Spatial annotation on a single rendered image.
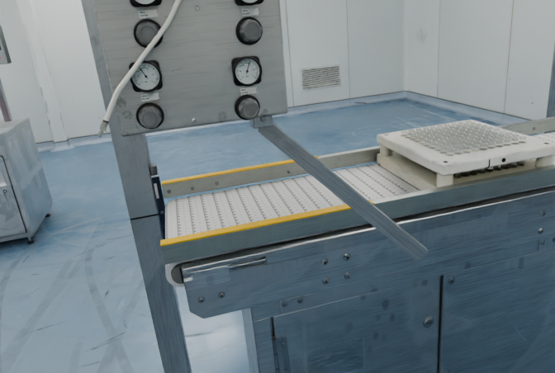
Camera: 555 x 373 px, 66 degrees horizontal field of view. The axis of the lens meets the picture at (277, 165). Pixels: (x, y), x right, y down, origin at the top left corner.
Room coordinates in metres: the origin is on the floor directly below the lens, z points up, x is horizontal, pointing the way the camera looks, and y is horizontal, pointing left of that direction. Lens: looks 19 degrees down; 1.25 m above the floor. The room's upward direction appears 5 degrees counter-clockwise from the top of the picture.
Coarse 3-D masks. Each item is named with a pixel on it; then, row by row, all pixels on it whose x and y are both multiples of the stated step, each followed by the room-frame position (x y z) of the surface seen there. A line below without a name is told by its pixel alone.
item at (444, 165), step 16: (496, 128) 0.87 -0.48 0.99; (384, 144) 0.88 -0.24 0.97; (400, 144) 0.82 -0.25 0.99; (416, 144) 0.81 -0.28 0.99; (512, 144) 0.75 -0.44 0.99; (528, 144) 0.75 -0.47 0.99; (544, 144) 0.74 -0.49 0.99; (416, 160) 0.76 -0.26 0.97; (432, 160) 0.71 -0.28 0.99; (448, 160) 0.70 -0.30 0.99; (464, 160) 0.69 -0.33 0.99; (480, 160) 0.69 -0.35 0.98; (496, 160) 0.70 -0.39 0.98; (512, 160) 0.71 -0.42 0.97
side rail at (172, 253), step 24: (552, 168) 0.71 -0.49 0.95; (432, 192) 0.65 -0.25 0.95; (456, 192) 0.66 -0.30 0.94; (480, 192) 0.67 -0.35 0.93; (504, 192) 0.68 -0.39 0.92; (312, 216) 0.61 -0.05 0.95; (336, 216) 0.61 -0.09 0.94; (360, 216) 0.62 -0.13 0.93; (192, 240) 0.56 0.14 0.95; (216, 240) 0.57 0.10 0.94; (240, 240) 0.58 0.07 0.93; (264, 240) 0.59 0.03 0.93
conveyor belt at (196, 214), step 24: (360, 168) 0.90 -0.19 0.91; (384, 168) 0.88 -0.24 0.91; (216, 192) 0.83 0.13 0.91; (240, 192) 0.82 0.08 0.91; (264, 192) 0.81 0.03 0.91; (288, 192) 0.80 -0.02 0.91; (312, 192) 0.79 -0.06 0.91; (360, 192) 0.76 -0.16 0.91; (384, 192) 0.75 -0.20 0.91; (408, 192) 0.74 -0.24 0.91; (168, 216) 0.75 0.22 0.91; (192, 216) 0.73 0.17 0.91; (216, 216) 0.72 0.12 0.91; (240, 216) 0.71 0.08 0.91; (264, 216) 0.70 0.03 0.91; (288, 240) 0.61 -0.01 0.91; (168, 264) 0.57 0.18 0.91
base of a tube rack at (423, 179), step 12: (384, 156) 0.89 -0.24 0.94; (396, 156) 0.88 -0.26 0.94; (396, 168) 0.83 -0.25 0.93; (408, 168) 0.80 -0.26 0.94; (420, 168) 0.79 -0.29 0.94; (516, 168) 0.75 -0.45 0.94; (528, 168) 0.74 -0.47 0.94; (408, 180) 0.78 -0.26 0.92; (420, 180) 0.74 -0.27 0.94; (432, 180) 0.73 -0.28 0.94; (456, 180) 0.72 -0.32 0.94; (468, 180) 0.71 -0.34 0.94
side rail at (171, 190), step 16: (512, 128) 1.00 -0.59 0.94; (528, 128) 1.01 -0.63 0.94; (544, 128) 1.03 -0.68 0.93; (320, 160) 0.89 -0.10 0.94; (336, 160) 0.90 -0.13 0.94; (352, 160) 0.91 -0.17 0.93; (368, 160) 0.92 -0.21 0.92; (224, 176) 0.85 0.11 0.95; (240, 176) 0.85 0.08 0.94; (256, 176) 0.86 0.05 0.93; (272, 176) 0.87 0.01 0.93; (288, 176) 0.88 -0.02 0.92; (176, 192) 0.82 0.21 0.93; (192, 192) 0.83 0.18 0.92
